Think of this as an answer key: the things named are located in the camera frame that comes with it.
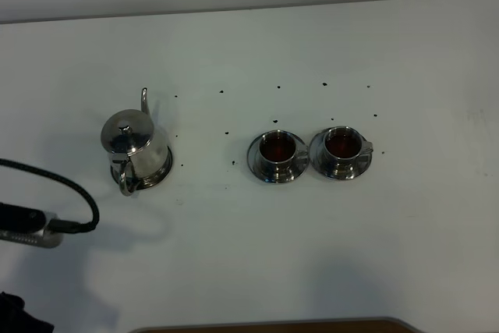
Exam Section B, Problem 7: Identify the round steel teapot saucer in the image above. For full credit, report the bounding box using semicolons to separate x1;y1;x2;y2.
110;147;173;193

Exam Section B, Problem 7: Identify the left stainless steel teacup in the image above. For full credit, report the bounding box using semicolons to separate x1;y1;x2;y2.
257;131;309;178

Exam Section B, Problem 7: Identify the right stainless steel teacup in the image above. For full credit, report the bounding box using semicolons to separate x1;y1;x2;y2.
321;126;374;174

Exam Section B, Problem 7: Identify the left steel cup saucer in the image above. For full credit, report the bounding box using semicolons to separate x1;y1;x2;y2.
246;129;310;184

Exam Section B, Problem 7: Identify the steel cup saucer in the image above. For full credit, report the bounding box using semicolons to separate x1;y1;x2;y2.
309;126;373;180
246;129;310;184

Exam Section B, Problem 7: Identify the stainless steel teacup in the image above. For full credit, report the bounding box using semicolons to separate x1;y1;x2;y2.
321;126;374;174
257;131;309;178

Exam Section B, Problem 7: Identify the right steel cup saucer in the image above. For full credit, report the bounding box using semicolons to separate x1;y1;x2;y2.
309;126;373;180

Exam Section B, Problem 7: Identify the stainless steel teapot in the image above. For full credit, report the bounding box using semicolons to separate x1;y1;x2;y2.
101;87;170;197

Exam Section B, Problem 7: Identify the black braided left cable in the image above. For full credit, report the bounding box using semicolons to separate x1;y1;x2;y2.
0;158;101;234

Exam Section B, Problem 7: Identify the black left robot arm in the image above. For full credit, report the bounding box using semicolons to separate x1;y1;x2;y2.
1;292;55;333

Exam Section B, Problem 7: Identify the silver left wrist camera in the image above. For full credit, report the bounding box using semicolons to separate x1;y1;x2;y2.
0;203;63;249

